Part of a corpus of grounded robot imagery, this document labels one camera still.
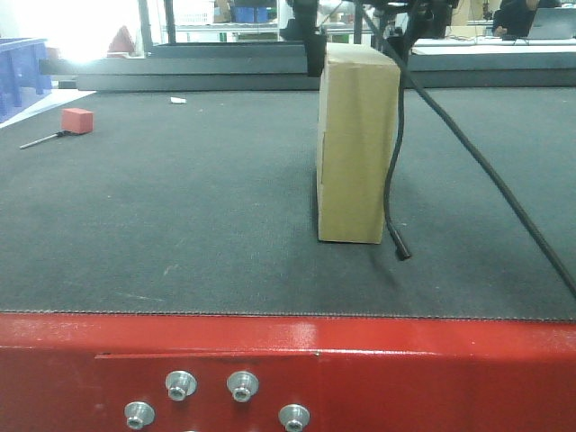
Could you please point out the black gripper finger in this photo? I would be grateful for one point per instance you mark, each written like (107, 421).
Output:
(315, 47)
(398, 49)

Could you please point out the tall cardboard box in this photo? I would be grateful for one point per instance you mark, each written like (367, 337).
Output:
(358, 97)

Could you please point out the black conveyor belt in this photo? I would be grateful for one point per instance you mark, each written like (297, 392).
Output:
(209, 207)

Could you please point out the seated person in black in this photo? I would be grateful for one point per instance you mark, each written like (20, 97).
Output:
(514, 18)

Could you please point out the grey laptop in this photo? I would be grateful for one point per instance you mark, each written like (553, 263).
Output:
(553, 24)

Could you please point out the small red block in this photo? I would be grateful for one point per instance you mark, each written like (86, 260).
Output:
(77, 120)

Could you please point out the metal rod tool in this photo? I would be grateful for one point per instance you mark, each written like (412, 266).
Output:
(56, 135)

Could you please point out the blue plastic crate left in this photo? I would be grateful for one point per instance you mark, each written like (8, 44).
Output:
(22, 83)

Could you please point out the silver bolt upper right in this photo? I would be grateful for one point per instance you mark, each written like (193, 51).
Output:
(242, 385)

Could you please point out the silver bolt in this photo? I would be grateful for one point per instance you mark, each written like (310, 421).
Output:
(139, 414)
(294, 417)
(180, 385)
(242, 385)

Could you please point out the silver bolt upper left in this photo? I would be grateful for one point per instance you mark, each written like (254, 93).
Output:
(180, 385)

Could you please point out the silver bolt lower right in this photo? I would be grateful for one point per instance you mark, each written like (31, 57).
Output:
(294, 417)

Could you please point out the silver bolt lower left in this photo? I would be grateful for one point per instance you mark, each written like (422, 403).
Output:
(139, 414)

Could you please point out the dark metal frame rail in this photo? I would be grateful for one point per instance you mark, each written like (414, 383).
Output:
(282, 67)

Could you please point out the black braided cable long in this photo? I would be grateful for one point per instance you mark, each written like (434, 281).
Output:
(506, 193)

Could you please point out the black braided cable short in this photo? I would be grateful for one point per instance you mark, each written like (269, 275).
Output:
(402, 250)

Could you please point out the red metal conveyor frame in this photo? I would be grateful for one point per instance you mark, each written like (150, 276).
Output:
(77, 372)

